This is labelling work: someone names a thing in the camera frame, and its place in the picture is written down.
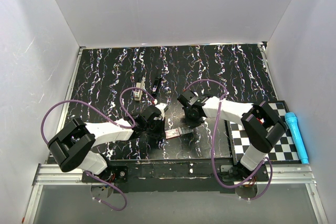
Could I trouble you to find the staple box tray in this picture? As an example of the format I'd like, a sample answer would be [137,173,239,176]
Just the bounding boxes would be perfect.
[178,127,193,135]

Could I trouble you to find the white red staple box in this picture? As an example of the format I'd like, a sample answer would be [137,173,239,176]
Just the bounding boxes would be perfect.
[165,128,181,140]

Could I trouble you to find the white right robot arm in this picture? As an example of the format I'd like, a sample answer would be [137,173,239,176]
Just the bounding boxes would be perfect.
[177,90,287,181]

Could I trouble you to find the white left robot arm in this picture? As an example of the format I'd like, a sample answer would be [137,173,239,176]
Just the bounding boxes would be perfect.
[47,103,168,182]

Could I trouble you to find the black white checkerboard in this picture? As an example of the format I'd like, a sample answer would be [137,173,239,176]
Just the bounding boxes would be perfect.
[226,101,301,164]

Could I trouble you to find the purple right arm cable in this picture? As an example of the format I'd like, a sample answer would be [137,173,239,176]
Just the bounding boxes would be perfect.
[183,79,274,200]

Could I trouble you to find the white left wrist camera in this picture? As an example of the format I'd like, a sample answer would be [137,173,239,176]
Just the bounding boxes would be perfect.
[155,103,169,118]

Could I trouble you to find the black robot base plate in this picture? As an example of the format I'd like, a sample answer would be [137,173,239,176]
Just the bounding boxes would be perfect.
[81,158,268,195]

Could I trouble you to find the aluminium frame rail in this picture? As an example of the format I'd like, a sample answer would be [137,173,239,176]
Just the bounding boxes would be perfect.
[22,46,86,223]

